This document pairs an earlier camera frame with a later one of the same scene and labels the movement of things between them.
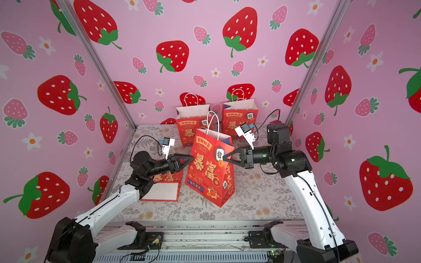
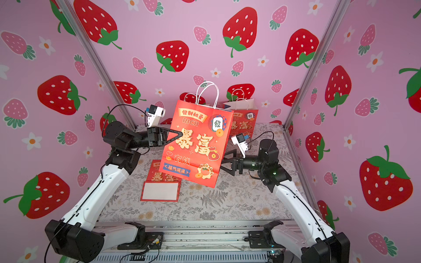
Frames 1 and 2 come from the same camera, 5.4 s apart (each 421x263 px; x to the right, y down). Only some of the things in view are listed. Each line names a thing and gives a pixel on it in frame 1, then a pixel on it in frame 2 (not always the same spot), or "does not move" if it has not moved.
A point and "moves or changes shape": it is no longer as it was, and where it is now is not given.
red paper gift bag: [165, 188] does not move
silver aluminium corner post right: [322, 57] does not move
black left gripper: [174, 165] to [157, 139]
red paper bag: [207, 174] moves or changes shape
